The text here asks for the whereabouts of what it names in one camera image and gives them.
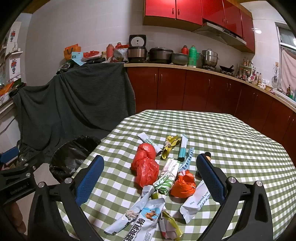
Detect pink window curtain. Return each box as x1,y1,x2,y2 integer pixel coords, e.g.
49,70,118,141
279,23,296,93

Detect silver snack bag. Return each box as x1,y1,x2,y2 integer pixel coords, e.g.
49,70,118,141
113,47,129,63

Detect black cooking pot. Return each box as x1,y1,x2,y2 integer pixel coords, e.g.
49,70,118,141
148,47,174,64

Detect dark green spray can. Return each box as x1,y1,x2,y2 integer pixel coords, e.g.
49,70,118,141
195,152,212,179

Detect plain white powder packet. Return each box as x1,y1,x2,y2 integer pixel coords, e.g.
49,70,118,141
180,179,212,224

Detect orange bottle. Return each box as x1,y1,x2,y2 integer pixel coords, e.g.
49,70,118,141
106,44,115,61

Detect grey metal pan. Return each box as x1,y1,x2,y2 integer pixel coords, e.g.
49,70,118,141
171,53,188,65

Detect orange plastic bag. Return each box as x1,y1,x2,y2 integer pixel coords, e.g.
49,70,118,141
170,170,196,198

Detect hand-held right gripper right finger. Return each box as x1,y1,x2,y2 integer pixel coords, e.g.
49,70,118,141
196,153,274,241

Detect green thermos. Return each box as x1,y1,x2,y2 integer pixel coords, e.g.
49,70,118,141
188,45,200,67

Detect red upper cabinets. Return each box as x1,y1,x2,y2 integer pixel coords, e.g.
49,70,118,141
143,0,256,54

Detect green checked tablecloth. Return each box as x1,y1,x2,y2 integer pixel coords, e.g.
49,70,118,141
57,109,290,241

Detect teal and white tube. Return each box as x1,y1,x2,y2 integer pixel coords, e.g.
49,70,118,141
178,134,188,161

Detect white tube with grey cap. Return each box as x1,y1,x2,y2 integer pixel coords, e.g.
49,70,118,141
137,133,163,156

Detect red plastic bag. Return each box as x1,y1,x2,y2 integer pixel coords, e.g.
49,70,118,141
131,143,160,187

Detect small yellow wrapper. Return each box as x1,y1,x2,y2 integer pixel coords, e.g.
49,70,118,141
158,210,183,240

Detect steel steamer pot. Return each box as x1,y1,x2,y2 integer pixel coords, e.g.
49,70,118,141
200,49,220,68

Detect green and white packet bundle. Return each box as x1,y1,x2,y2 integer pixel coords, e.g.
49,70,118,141
153,158,179,195

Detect dark red base cabinets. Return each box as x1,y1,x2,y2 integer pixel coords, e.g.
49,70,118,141
125,66,296,151

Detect black-lined trash bin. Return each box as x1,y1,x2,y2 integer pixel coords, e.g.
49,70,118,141
49,136,102,183

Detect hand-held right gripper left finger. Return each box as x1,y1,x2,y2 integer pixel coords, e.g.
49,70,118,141
28,155,109,241

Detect white grey packet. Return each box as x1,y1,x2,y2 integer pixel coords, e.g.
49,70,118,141
104,185,156,235

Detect light blue packet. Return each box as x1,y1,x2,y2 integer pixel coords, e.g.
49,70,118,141
178,148,195,172

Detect orange paper bag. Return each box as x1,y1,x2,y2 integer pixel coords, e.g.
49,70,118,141
64,44,81,61

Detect flower print wall poster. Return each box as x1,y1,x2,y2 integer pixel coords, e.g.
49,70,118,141
7,22,22,50
9,57,22,77

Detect rice cooker with open lid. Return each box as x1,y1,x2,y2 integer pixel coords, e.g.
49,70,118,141
127,34,148,63

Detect rack of seasoning bottles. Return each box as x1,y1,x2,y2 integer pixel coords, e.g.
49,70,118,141
237,58,255,81

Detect range hood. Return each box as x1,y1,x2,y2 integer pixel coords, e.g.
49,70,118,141
193,22,247,45

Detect person's left hand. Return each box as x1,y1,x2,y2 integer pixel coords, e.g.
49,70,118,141
0,201,26,235

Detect white bag with blue picture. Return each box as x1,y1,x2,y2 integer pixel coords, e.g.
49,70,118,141
122,200,166,241

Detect dark green blanket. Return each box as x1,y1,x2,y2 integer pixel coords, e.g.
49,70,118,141
13,62,137,158

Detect yellow wrapper tied with string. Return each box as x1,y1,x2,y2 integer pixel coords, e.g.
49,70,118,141
161,135,182,160

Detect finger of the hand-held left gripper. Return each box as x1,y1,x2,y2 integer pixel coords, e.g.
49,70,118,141
0,146,20,164
0,163,37,186

